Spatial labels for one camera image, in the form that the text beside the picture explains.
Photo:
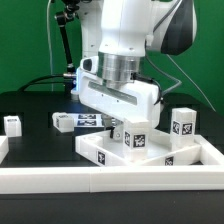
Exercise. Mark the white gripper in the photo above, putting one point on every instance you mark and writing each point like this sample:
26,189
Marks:
133,100

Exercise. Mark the white square table top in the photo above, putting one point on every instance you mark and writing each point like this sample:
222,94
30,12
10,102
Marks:
155,150

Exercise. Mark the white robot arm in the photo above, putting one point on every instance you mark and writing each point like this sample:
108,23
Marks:
110,82

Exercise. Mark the marker sheet with tags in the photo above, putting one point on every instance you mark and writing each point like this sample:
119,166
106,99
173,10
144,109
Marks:
87,120

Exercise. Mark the white U-shaped fence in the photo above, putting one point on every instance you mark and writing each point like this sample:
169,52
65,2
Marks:
208,175

